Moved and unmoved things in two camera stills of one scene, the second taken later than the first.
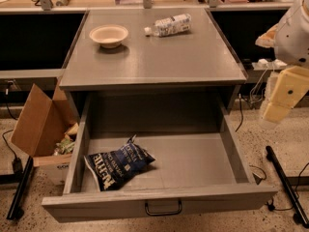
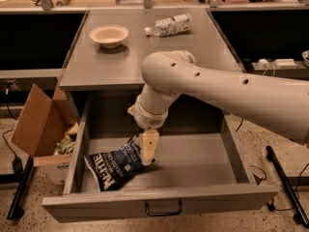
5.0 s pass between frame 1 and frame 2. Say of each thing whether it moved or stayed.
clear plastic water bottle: stayed
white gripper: moved
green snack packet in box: stayed
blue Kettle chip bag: stayed
